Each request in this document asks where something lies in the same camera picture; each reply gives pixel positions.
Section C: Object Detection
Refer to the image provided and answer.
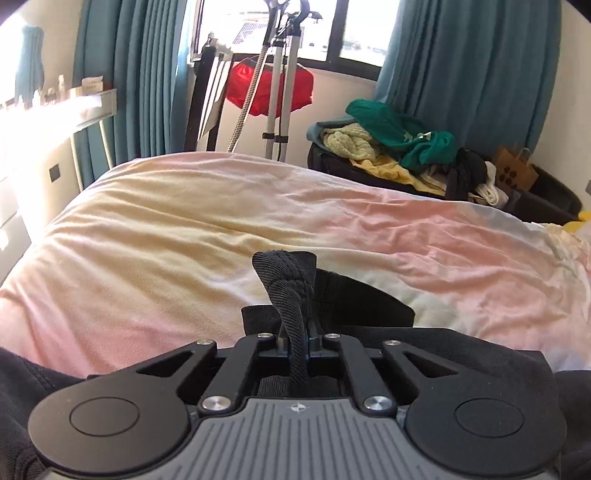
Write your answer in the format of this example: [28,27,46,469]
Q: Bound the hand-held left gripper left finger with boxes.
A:
[124,323,291,416]

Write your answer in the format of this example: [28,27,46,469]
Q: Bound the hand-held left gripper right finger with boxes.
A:
[305,323,467,416]

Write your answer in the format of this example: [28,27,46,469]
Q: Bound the black pants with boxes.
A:
[0,249,591,480]

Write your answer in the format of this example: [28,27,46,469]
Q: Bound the dark clothes pile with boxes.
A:
[445,148,491,202]

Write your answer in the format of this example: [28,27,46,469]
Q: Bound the bed with pastel sheet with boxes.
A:
[0,152,591,380]

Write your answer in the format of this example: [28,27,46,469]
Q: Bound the yellow garment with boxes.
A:
[350,154,417,186]

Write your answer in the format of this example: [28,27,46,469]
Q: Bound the cream knit garment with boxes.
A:
[321,124,380,160]

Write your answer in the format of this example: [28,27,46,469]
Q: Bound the white cloth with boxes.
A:
[468,164,509,207]

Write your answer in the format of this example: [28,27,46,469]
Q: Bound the green garment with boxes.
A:
[346,99,458,169]

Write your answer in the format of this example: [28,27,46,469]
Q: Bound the brown paper bag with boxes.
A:
[491,145,539,191]

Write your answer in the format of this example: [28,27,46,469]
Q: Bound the garment steamer stand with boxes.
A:
[226,0,324,163]

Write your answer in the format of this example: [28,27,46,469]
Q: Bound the black folding rack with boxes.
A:
[185,32,237,153]

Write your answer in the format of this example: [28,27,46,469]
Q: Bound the red cloth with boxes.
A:
[225,62,315,117]

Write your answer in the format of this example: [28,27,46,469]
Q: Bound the black sofa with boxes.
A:
[307,121,583,227]

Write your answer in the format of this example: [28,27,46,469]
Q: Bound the white dressing table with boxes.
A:
[0,88,119,191]

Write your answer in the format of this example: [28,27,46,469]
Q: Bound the long teal curtain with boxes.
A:
[73,0,193,163]
[376,0,562,163]

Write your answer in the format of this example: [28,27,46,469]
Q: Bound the black framed window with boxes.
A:
[187,0,403,85]

